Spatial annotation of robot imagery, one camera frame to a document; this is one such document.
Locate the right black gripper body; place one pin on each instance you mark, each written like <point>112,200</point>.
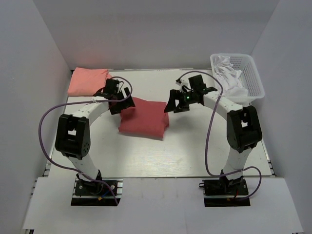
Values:
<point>188,98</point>

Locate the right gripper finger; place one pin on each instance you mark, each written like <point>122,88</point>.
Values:
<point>171,104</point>
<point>181,107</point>

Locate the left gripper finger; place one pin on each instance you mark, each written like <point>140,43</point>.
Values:
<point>117,107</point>
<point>127,92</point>

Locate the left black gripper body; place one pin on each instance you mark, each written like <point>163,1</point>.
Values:
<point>119,95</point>

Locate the red t-shirt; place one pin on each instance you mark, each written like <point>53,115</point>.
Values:
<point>146,119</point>

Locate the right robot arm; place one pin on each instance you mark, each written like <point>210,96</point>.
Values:
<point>243,131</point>

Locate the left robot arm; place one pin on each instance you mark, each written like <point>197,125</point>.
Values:
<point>73,139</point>

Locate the folded salmon t-shirt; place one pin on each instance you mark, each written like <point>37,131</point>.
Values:
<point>85,82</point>

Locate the white crumpled t-shirt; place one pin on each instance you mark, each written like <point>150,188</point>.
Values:
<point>228,77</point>

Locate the white plastic basket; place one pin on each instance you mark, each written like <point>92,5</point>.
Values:
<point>250,77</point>

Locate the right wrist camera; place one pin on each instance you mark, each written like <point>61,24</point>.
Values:
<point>183,85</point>

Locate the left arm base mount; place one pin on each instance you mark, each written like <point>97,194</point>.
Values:
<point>86,194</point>

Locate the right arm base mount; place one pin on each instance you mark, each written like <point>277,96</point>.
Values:
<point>216,195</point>

